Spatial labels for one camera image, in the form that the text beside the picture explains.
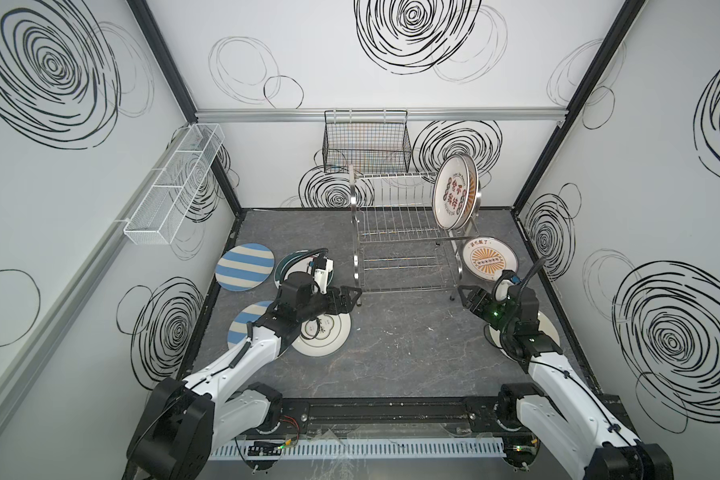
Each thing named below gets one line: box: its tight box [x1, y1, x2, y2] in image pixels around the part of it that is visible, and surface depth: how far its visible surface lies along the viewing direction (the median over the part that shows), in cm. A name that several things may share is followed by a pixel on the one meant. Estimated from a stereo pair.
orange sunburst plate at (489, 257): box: [463, 236, 519, 281], surface depth 108 cm
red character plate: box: [431, 155, 471, 231], surface depth 81 cm
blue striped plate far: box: [215, 243, 275, 292], surface depth 105 cm
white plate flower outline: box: [291, 313, 352, 357], surface depth 86 cm
